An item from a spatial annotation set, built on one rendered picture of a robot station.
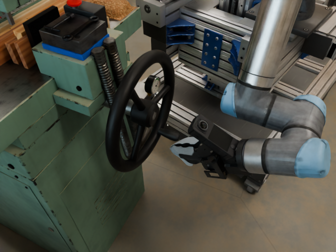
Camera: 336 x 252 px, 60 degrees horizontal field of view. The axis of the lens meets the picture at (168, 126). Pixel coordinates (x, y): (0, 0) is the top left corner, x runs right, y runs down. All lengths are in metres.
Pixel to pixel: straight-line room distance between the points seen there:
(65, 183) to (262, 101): 0.55
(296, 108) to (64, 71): 0.48
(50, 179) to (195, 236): 0.79
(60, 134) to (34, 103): 0.13
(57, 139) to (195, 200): 0.89
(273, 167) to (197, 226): 0.85
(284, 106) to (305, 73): 1.33
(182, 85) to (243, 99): 1.08
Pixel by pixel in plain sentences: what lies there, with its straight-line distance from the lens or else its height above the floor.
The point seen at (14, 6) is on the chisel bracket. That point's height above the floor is 1.01.
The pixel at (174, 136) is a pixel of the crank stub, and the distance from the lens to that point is 0.75.
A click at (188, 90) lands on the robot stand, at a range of 1.67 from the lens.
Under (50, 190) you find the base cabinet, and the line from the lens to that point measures 0.81.
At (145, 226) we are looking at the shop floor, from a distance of 1.41.
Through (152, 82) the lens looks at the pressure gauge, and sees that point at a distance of 0.96.
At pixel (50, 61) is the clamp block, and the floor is 0.94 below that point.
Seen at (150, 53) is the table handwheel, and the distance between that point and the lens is 0.61.
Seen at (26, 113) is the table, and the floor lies 0.87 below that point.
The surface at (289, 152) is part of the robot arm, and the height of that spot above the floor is 0.85.
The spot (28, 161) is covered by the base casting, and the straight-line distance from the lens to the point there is 0.70.
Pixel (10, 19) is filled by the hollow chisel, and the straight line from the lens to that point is 0.79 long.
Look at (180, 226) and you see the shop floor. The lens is 1.40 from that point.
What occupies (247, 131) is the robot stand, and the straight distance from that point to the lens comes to 1.50.
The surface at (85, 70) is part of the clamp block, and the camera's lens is 0.59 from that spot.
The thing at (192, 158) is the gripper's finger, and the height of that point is 0.74.
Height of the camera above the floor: 1.28
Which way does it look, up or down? 47 degrees down
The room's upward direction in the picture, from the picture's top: straight up
